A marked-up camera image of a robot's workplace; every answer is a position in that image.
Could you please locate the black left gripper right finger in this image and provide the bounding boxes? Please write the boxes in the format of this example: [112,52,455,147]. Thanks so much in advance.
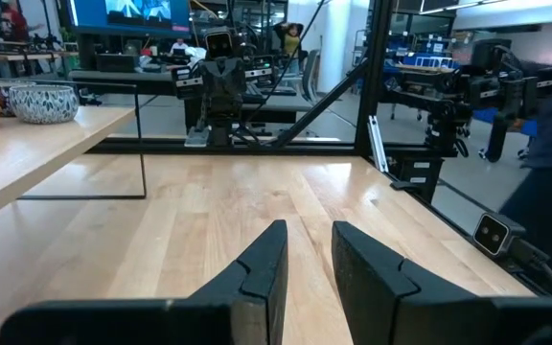
[332,219,552,345]

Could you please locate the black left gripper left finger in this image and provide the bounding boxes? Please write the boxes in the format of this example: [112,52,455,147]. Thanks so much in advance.
[0,218,289,345]

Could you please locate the grey office chair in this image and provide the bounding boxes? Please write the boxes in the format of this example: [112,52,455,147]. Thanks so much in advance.
[301,47,323,104]

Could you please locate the small black computer box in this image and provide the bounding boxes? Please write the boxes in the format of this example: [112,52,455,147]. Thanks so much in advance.
[95,52,137,74]

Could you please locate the computer monitor blue screen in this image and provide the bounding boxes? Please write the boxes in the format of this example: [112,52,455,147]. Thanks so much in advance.
[67,0,194,38]

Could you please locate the black box with white labels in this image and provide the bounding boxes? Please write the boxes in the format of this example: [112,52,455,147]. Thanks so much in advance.
[390,156,446,205]

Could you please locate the silver metal strip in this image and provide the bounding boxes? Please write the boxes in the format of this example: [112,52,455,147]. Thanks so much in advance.
[365,114,391,174]

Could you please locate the blue storage rack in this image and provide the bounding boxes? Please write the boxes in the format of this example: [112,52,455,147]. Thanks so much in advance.
[384,33,462,71]

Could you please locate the wooden shelf riser black legs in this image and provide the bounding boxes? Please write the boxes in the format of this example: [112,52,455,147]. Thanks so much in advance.
[0,83,149,229]

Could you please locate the wooden background desk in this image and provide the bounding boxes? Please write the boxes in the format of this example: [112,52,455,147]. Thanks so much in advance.
[0,47,81,81]

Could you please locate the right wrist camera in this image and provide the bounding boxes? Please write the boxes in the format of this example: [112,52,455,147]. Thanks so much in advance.
[204,29,234,59]

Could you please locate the silver metal bracket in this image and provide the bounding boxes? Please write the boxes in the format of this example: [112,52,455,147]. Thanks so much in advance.
[183,125,211,149]

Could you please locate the grey table camera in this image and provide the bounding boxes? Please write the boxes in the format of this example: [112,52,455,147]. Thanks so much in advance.
[471,212,527,260]

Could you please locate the black camera cable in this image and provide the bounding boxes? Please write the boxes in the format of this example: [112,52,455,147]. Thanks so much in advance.
[510,238,552,296]

